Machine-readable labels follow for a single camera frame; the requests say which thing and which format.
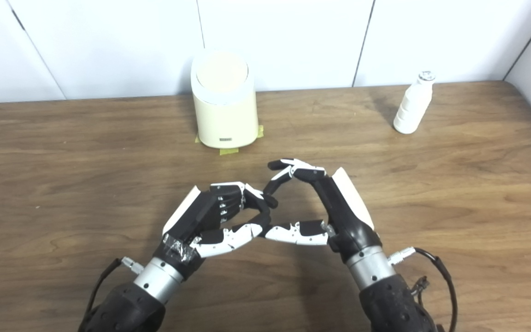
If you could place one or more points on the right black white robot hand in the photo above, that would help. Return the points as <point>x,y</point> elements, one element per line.
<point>344,207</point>

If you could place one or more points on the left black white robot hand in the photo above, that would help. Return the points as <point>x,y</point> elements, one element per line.
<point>201,216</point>

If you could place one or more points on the cream-colored lidded bin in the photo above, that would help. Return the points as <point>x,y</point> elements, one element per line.
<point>224,120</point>

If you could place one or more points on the small white plastic bottle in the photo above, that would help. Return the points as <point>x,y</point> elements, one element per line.
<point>410,110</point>

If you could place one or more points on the wide yellow tape piece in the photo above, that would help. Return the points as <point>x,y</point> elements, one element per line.
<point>229,151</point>

